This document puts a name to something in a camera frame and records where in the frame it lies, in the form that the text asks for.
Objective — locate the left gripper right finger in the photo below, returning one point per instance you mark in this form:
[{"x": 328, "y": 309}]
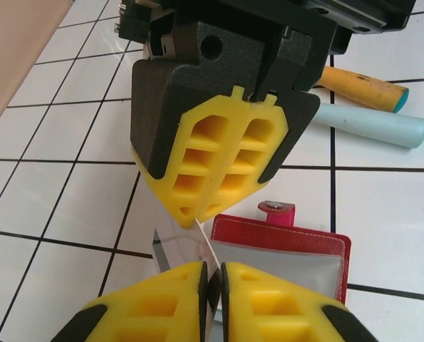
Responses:
[{"x": 290, "y": 306}]

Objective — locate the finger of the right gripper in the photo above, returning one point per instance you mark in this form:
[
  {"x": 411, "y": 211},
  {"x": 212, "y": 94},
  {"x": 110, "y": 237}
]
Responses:
[
  {"x": 176, "y": 107},
  {"x": 286, "y": 107}
]

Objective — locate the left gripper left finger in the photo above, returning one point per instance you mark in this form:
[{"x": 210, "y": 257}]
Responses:
[{"x": 140, "y": 306}]

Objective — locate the red card holder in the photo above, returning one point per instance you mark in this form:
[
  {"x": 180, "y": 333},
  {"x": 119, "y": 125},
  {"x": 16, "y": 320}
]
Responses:
[{"x": 304, "y": 238}]

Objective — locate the white floral credit card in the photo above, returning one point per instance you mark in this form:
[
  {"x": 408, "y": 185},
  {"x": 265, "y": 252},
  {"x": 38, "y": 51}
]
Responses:
[{"x": 186, "y": 246}]

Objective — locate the teal yellow toy rake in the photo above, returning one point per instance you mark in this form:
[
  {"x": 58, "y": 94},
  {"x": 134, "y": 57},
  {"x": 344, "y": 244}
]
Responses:
[{"x": 361, "y": 89}]

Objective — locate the light blue toy shovel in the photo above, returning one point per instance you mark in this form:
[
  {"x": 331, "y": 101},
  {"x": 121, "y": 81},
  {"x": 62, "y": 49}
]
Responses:
[{"x": 368, "y": 126}]

